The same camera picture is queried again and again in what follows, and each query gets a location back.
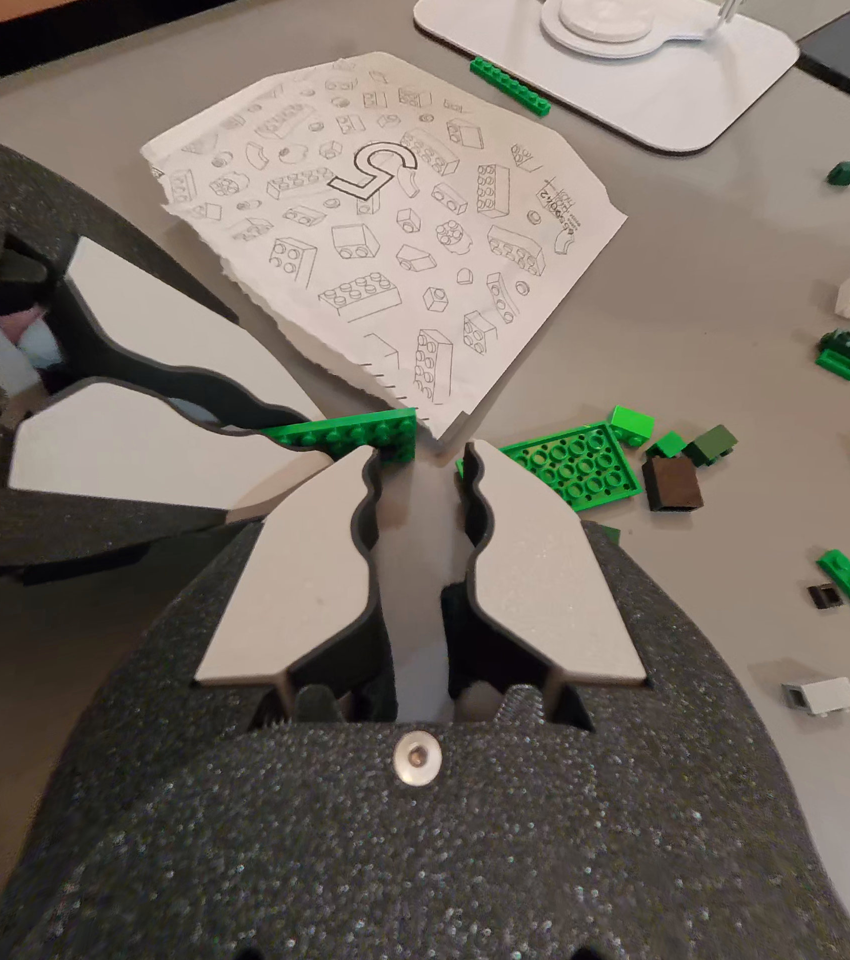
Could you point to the brick-printed white paper bag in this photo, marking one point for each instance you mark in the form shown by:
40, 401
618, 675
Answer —
395, 247

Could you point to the dark green and green bricks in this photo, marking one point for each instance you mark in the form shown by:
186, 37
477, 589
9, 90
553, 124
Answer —
843, 356

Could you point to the light grey brick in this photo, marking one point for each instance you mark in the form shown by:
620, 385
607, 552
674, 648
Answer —
822, 696

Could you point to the thin long green plate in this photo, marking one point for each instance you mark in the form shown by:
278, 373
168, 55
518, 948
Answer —
511, 86

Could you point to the green studded brick plate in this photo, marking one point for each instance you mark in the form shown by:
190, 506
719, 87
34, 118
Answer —
365, 435

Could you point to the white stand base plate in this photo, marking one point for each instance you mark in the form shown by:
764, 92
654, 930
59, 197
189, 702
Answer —
657, 97

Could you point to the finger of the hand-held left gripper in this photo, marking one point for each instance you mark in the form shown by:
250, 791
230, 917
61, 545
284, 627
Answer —
117, 457
170, 315

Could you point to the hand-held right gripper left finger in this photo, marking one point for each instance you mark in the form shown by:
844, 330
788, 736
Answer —
297, 585

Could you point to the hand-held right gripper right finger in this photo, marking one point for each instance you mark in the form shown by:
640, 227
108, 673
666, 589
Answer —
552, 592

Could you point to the small black brick piece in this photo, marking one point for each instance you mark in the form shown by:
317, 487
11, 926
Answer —
824, 596

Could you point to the small dark green brick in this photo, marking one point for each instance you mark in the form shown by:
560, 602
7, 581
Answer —
844, 172

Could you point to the bright green brick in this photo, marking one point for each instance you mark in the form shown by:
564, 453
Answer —
631, 425

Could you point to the dark brown brick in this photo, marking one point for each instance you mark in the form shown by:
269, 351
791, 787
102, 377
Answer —
672, 484

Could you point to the wide green brick plate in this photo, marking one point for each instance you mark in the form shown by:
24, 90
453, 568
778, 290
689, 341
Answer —
575, 465

